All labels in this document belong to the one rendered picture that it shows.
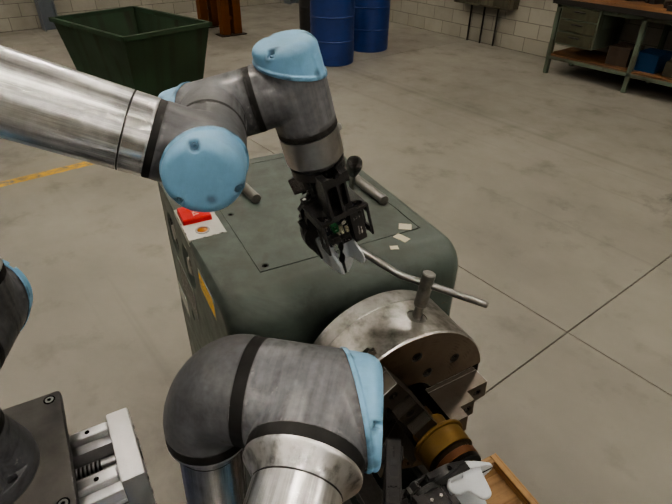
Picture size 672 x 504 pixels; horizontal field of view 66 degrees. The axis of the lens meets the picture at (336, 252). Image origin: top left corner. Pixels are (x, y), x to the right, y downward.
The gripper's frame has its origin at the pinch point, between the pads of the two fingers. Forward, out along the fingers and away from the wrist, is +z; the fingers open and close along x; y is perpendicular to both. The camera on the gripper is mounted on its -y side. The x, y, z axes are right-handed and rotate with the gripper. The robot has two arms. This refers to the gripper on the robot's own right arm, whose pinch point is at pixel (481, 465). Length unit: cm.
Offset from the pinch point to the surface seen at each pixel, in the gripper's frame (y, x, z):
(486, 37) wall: -623, -102, 544
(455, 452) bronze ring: -1.9, 3.4, -4.0
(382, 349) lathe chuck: -16.2, 14.5, -9.2
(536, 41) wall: -538, -92, 561
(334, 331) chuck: -25.3, 12.3, -13.1
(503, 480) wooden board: -4.3, -19.6, 13.2
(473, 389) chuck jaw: -11.2, 2.2, 7.1
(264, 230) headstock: -53, 17, -15
